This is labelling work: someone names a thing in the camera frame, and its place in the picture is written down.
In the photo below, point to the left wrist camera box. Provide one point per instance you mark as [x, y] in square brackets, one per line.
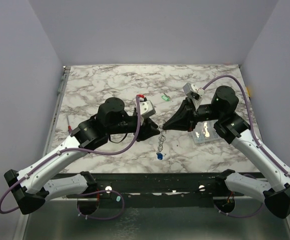
[147, 109]

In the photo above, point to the green key tag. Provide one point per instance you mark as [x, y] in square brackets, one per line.
[165, 97]

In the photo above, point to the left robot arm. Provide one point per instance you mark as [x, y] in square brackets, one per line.
[34, 185]

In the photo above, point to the aluminium frame rail left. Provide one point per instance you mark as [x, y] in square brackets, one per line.
[60, 95]

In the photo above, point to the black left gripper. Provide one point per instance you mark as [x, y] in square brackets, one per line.
[144, 132]

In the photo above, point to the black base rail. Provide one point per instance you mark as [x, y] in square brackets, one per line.
[164, 190]

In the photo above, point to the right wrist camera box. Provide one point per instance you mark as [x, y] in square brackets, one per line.
[194, 93]

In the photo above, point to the blue red screwdriver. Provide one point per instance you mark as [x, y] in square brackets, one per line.
[69, 124]

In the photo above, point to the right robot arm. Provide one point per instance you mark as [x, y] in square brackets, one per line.
[275, 191]

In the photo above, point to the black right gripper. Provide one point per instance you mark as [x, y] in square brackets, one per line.
[189, 117]

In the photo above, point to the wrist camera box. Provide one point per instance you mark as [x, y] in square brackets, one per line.
[147, 109]
[194, 93]

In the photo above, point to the clear plastic parts box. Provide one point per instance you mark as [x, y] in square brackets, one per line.
[204, 132]

